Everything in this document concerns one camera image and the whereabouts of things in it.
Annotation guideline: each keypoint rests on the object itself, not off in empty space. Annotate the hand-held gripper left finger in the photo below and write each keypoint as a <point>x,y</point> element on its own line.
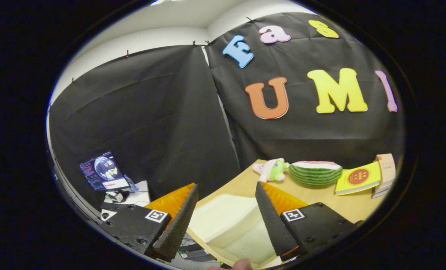
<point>178,225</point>

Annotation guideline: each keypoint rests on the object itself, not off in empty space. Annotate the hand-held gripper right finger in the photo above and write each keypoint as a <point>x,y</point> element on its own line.
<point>273,221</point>

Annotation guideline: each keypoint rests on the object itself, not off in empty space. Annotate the cream fabric storage box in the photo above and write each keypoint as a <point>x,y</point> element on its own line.
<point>223,221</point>

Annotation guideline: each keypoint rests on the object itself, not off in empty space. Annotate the blue printed box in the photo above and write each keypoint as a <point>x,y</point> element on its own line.
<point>103,170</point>

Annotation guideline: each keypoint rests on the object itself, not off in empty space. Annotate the white side table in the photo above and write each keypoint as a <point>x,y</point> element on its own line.
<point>138,195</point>

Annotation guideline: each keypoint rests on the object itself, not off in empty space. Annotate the pink and green plush toy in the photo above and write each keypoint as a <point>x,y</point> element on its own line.
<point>275,170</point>

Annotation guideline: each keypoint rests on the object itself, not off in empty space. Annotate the watermelon slice plush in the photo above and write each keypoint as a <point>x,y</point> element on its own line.
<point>315,174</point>

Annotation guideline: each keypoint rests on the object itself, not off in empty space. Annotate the yellow book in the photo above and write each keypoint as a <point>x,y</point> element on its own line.
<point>358,176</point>

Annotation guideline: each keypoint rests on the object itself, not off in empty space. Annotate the white paperback book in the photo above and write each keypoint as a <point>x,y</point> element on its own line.
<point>380,191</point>

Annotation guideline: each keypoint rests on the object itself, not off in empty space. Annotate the beige paperback book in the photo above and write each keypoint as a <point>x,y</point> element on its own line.
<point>386,168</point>

